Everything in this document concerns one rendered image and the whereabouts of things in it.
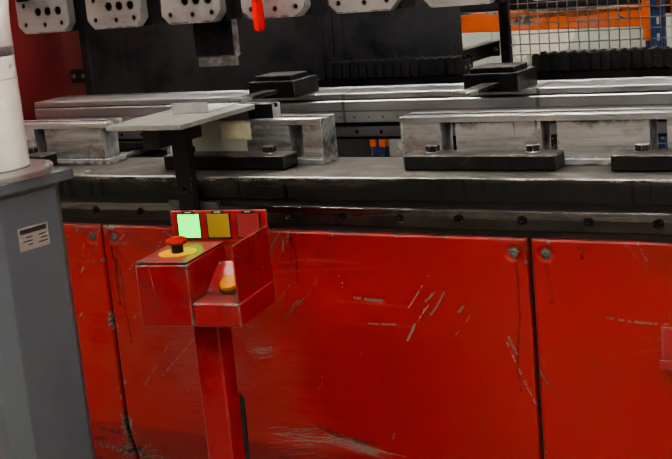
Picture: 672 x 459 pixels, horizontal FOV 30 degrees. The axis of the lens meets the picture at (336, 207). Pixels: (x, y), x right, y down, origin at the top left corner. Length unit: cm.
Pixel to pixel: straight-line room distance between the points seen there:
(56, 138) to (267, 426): 83
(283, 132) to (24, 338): 82
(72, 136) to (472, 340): 107
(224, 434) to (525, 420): 56
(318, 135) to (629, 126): 63
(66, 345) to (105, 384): 83
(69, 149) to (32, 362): 100
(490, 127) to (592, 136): 20
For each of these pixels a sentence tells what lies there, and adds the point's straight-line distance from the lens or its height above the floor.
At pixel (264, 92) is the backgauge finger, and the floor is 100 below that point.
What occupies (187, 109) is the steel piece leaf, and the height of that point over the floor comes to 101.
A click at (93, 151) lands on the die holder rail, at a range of 287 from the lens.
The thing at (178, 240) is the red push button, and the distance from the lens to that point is 230.
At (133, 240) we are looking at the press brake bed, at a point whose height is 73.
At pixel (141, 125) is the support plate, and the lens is 245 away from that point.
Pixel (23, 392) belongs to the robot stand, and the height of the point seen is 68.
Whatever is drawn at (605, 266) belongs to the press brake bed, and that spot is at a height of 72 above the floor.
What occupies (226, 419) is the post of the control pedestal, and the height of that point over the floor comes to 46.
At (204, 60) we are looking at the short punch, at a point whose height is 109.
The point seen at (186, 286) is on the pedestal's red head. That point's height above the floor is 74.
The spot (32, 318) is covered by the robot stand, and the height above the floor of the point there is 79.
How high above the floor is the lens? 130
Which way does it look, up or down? 12 degrees down
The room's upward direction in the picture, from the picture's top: 5 degrees counter-clockwise
